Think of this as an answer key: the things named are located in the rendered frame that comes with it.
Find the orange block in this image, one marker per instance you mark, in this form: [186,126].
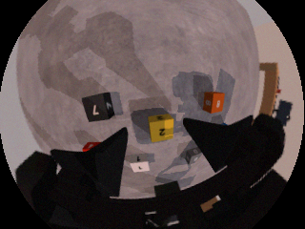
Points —
[213,102]

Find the red block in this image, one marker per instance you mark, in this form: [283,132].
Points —
[90,145]

